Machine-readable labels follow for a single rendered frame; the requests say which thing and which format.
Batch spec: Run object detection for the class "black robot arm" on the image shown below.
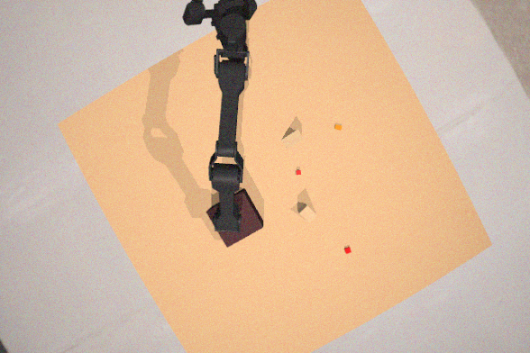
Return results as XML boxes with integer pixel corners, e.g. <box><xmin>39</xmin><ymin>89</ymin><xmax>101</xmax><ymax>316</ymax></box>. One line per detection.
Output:
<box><xmin>208</xmin><ymin>0</ymin><xmax>249</xmax><ymax>232</ymax></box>

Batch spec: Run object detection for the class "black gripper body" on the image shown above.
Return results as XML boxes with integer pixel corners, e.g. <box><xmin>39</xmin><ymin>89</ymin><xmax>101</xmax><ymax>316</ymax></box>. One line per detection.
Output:
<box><xmin>182</xmin><ymin>0</ymin><xmax>257</xmax><ymax>41</ymax></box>

